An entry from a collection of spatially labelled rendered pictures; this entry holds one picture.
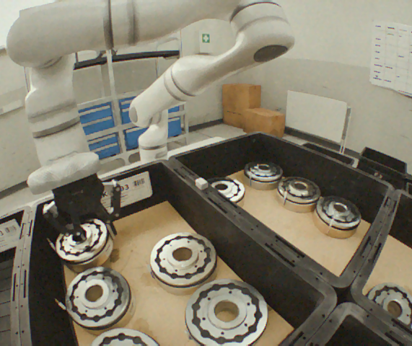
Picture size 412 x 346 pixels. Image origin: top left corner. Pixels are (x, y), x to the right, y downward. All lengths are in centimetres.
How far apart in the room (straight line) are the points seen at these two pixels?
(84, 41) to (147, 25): 7
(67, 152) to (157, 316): 24
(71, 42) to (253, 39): 23
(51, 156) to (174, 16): 22
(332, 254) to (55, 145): 45
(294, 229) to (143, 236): 29
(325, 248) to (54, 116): 46
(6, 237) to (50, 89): 33
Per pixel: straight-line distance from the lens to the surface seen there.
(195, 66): 38
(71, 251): 36
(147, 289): 33
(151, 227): 42
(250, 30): 31
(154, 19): 26
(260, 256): 25
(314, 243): 40
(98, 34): 25
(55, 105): 26
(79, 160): 24
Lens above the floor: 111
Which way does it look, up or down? 29 degrees down
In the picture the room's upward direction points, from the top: 3 degrees counter-clockwise
